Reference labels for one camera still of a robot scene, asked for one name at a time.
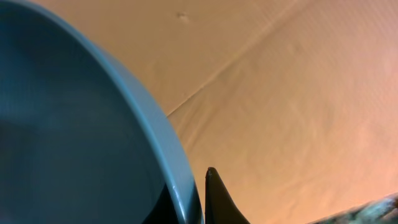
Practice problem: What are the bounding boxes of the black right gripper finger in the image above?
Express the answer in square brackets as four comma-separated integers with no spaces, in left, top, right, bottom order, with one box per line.
[205,167,249,224]

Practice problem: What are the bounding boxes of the large dark blue bowl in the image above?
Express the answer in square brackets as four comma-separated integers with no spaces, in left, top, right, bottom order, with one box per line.
[1,1,203,224]

